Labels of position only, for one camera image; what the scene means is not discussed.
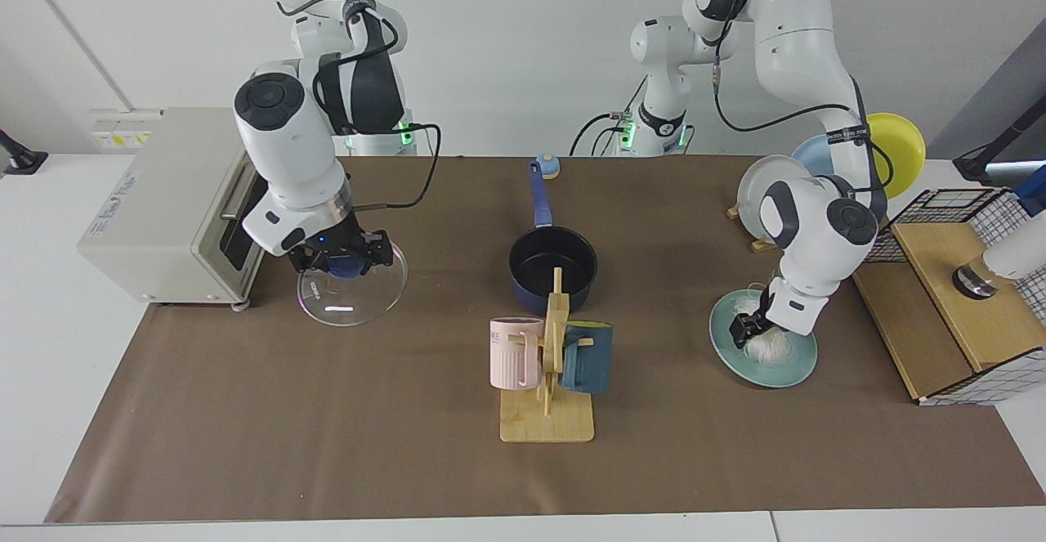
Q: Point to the white vermicelli bundle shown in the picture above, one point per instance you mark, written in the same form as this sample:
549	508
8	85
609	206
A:
772	350

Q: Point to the glass lid with blue knob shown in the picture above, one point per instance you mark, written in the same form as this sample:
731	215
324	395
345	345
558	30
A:
372	297

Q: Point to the pale green plate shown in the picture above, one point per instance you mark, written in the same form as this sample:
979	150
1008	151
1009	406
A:
788	372

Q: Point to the wooden plate rack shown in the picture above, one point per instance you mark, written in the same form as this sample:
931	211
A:
764	245

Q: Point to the white plate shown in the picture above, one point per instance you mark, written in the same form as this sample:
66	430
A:
776	167

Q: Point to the light blue plate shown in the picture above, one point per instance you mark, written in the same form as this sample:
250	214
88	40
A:
813	154

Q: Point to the yellow plate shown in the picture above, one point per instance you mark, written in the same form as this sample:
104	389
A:
899	150

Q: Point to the pale toaster oven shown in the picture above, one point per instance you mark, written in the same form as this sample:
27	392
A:
163	215

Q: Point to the dark teal cup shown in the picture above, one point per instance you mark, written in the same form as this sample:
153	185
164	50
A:
592	362

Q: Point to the pink ribbed cup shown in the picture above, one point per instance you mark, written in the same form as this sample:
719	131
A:
511	362

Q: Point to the brown table cloth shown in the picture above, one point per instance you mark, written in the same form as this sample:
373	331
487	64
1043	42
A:
327	444

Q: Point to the small blue round thing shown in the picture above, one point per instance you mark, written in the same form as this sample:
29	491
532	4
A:
549	167

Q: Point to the wooden cup stand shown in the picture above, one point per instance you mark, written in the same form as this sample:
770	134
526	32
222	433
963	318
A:
547	423

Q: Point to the black stand pole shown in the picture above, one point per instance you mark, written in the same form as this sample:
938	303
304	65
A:
968	167

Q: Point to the white cylindrical fixture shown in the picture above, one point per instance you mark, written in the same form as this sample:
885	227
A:
1017	256

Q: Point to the white wall socket box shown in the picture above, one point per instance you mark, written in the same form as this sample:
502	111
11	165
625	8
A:
122	137

